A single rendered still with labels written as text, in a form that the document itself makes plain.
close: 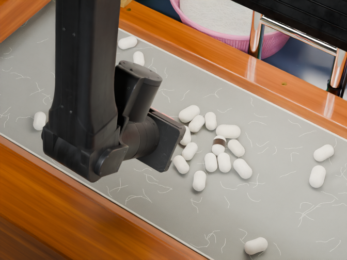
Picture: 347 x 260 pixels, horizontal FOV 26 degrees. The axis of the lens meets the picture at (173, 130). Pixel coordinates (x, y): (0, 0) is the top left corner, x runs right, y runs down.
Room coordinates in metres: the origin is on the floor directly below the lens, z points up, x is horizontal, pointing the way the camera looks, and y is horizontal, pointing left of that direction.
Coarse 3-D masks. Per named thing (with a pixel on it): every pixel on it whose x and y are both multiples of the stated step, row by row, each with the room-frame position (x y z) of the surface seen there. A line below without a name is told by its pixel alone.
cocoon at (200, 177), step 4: (196, 172) 0.66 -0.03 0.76; (200, 172) 0.65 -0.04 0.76; (196, 176) 0.65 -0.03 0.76; (200, 176) 0.65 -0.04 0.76; (204, 176) 0.65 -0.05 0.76; (196, 180) 0.64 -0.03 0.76; (200, 180) 0.64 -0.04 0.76; (204, 180) 0.64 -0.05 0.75; (196, 184) 0.63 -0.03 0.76; (200, 184) 0.63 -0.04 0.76; (204, 184) 0.64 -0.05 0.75; (196, 188) 0.63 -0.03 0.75; (200, 188) 0.63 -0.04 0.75
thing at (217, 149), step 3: (219, 135) 0.73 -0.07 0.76; (222, 138) 0.72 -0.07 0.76; (216, 144) 0.71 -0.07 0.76; (219, 144) 0.71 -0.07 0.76; (213, 147) 0.70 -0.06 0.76; (216, 147) 0.70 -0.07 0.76; (219, 147) 0.70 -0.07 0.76; (222, 147) 0.70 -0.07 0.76; (213, 150) 0.70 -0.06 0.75; (216, 150) 0.70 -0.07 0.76; (219, 150) 0.70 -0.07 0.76; (222, 150) 0.70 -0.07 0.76; (213, 153) 0.70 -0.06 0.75; (216, 153) 0.70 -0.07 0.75; (219, 153) 0.70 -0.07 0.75
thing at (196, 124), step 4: (196, 116) 0.77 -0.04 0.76; (200, 116) 0.76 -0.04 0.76; (192, 120) 0.76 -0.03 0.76; (196, 120) 0.76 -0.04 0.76; (200, 120) 0.76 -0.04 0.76; (204, 120) 0.76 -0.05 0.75; (192, 124) 0.75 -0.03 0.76; (196, 124) 0.75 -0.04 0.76; (200, 124) 0.75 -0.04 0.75; (192, 128) 0.74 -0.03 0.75; (196, 128) 0.74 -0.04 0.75
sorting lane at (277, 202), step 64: (0, 64) 0.89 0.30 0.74; (192, 64) 0.89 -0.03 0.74; (0, 128) 0.75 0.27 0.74; (256, 128) 0.75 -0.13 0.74; (320, 128) 0.75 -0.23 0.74; (128, 192) 0.63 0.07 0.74; (192, 192) 0.63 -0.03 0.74; (256, 192) 0.63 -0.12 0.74; (320, 192) 0.63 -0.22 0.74; (256, 256) 0.52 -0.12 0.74; (320, 256) 0.52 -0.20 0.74
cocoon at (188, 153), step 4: (188, 144) 0.71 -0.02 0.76; (192, 144) 0.71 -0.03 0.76; (196, 144) 0.71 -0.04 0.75; (188, 148) 0.70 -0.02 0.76; (192, 148) 0.70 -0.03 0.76; (196, 148) 0.70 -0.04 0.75; (184, 152) 0.69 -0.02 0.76; (188, 152) 0.69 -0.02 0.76; (192, 152) 0.70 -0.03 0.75; (184, 156) 0.69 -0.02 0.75; (188, 156) 0.69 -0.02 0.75; (192, 156) 0.69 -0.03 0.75
